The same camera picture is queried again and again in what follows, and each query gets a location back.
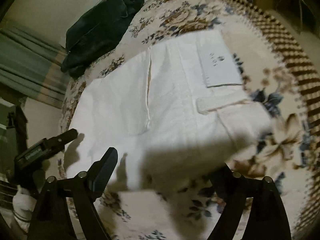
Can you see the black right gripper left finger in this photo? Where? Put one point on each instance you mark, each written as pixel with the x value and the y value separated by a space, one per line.
pixel 51 218

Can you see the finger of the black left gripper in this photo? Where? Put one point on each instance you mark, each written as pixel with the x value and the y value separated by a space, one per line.
pixel 58 142

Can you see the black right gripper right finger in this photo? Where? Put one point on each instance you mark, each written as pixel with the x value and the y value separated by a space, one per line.
pixel 267 218

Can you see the white pants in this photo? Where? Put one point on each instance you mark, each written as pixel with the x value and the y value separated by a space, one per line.
pixel 173 112

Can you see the striped green curtain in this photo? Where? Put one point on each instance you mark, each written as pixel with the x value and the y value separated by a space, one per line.
pixel 32 66

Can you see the dark green folded garment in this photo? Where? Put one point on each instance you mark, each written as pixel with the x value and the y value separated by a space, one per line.
pixel 97 32

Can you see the floral fleece blanket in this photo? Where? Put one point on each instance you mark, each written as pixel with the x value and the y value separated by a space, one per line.
pixel 275 71

